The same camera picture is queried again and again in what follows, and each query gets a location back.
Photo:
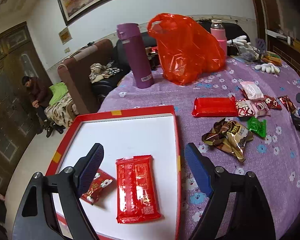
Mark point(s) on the white gloves at back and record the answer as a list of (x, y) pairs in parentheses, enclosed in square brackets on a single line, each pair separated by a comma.
[(239, 46)]

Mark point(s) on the red floral snack packet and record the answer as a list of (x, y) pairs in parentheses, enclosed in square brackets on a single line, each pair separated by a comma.
[(272, 103), (100, 181)]

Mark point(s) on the stacked biscuit packs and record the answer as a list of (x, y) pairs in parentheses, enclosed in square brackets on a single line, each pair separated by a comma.
[(270, 57)]

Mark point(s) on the brown gold snack bag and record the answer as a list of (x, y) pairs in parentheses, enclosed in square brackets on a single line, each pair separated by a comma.
[(230, 137)]

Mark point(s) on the long red snack pack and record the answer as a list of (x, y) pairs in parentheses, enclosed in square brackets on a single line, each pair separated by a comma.
[(136, 194), (215, 107)]

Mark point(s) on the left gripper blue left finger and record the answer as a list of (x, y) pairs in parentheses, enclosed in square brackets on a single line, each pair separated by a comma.
[(36, 217)]

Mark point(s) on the white work gloves pair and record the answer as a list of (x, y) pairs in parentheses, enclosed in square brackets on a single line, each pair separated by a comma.
[(268, 68)]

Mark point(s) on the red plastic bag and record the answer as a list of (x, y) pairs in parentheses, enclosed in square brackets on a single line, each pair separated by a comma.
[(186, 50)]

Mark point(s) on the brown sofa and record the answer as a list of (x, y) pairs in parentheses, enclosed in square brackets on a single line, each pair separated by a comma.
[(74, 71)]

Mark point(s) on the red white heart snack packet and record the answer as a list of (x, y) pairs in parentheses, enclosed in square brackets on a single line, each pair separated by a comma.
[(249, 108)]

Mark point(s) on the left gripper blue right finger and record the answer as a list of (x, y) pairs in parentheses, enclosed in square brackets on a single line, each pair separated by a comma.
[(251, 216)]

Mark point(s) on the red gift box tray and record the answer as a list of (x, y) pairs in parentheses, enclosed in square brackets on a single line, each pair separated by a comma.
[(125, 134)]

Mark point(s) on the wooden cabinet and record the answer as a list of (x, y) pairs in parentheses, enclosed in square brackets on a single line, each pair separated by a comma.
[(18, 120)]

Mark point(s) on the pink bottle with knit sleeve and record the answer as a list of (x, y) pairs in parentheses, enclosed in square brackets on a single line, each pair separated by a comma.
[(218, 31)]

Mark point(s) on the patterned blanket pile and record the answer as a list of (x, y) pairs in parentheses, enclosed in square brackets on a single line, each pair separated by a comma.
[(61, 108)]

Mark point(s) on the purple thermos bottle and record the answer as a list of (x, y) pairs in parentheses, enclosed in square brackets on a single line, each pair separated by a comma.
[(131, 50)]

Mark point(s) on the green snack packet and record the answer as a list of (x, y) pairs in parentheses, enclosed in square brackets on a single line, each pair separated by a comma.
[(257, 127)]

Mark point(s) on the pink white snack packet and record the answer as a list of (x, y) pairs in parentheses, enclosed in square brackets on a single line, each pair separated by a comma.
[(251, 91)]

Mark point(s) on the seated person in dark coat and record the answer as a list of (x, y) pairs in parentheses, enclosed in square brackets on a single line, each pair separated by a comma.
[(40, 96)]

